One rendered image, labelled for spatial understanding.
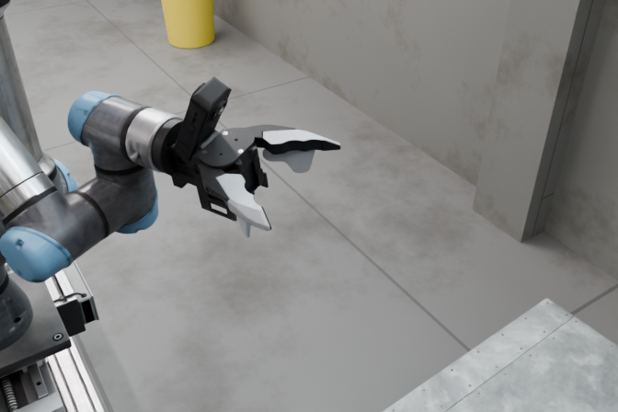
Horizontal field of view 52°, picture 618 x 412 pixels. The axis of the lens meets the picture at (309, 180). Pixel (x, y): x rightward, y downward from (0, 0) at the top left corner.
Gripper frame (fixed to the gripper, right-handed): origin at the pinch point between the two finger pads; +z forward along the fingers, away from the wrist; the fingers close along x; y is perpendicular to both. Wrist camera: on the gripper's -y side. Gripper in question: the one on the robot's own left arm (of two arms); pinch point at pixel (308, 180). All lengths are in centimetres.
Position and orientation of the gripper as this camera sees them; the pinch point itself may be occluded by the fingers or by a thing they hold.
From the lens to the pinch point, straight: 68.7
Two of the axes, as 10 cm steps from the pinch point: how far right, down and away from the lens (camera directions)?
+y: 0.7, 7.5, 6.6
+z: 8.6, 2.9, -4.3
